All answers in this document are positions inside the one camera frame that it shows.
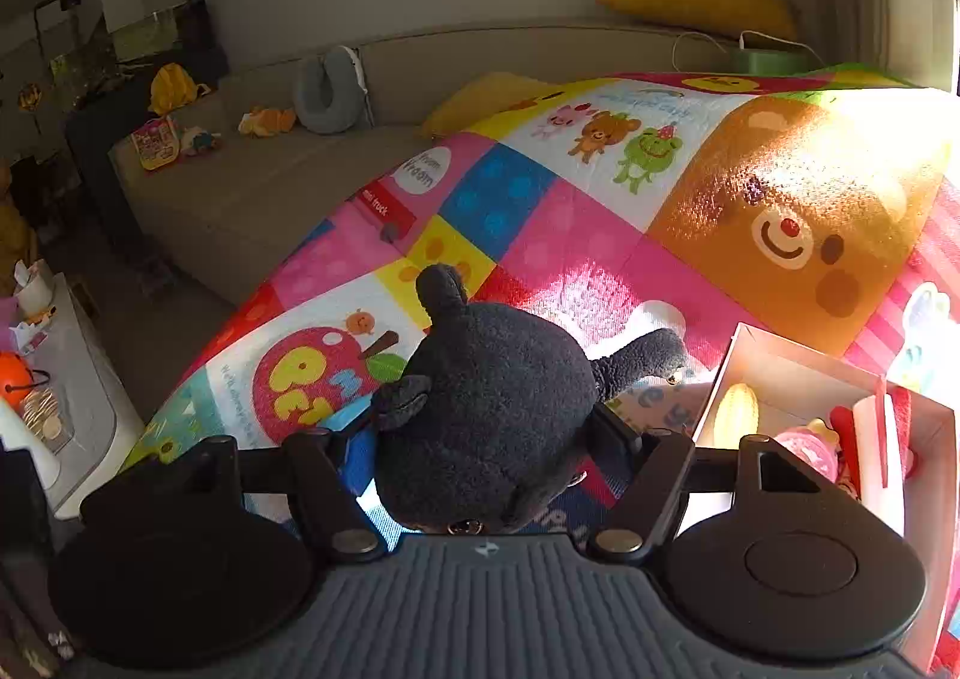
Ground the colourful cartoon play mat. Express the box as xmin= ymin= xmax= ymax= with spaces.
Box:
xmin=135 ymin=68 xmax=958 ymax=459

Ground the pink round toy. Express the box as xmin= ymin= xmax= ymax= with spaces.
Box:
xmin=775 ymin=417 xmax=839 ymax=482

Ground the black plush toy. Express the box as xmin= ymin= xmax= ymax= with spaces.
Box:
xmin=370 ymin=265 xmax=686 ymax=533

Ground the beige sofa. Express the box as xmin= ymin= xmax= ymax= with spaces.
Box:
xmin=107 ymin=21 xmax=812 ymax=309

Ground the yellow pillow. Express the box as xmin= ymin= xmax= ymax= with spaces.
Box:
xmin=596 ymin=0 xmax=800 ymax=41

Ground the grey neck pillow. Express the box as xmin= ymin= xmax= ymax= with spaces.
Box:
xmin=293 ymin=46 xmax=370 ymax=135

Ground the pink cardboard box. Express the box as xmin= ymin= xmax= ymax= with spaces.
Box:
xmin=693 ymin=323 xmax=958 ymax=669

